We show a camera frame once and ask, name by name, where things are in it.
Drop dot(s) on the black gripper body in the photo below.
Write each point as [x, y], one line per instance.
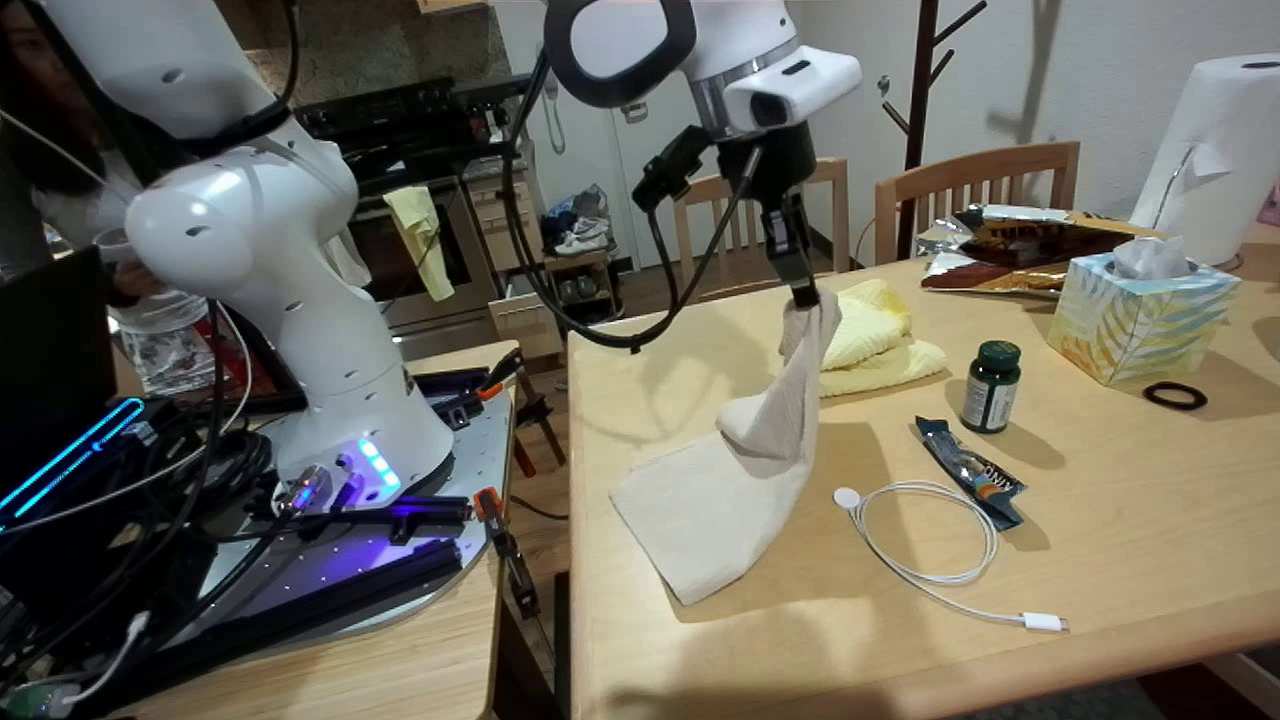
[766, 160]

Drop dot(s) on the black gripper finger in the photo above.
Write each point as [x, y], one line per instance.
[788, 253]
[805, 253]

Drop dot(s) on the beige cloth towel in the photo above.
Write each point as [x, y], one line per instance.
[726, 506]

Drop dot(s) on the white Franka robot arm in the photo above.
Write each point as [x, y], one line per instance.
[305, 333]

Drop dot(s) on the yellow cloth towel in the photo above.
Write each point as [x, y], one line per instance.
[885, 345]

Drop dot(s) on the dark green pill bottle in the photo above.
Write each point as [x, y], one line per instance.
[990, 392]

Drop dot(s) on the wooden slat-back chair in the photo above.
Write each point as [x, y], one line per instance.
[983, 180]
[700, 232]

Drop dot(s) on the dark wooden coat rack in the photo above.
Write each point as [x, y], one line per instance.
[922, 160]

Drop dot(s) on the white sneaker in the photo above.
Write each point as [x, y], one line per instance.
[580, 223]

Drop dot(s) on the brown snack bag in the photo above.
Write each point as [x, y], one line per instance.
[1046, 237]

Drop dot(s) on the wooden drawer cabinet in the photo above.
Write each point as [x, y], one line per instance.
[525, 315]

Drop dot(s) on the dark snack bar wrapper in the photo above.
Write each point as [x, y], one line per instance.
[971, 468]

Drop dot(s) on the patterned tissue box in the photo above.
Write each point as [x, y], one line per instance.
[1141, 322]

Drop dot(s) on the yellow hanging rag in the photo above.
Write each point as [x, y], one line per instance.
[422, 237]

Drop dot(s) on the red black clamp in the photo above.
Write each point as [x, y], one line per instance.
[500, 533]

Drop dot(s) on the white electric water boiler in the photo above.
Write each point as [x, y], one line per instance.
[1222, 145]

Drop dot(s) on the person with dark hair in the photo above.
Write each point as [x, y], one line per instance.
[43, 145]

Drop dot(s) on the black laptop screen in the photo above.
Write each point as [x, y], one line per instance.
[52, 352]

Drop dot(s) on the black box with blue light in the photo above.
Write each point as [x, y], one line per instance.
[66, 462]

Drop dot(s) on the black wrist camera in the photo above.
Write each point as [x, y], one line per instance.
[671, 164]

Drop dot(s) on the white wall telephone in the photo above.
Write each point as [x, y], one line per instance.
[549, 121]

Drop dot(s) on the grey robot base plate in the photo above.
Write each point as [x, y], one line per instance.
[386, 552]

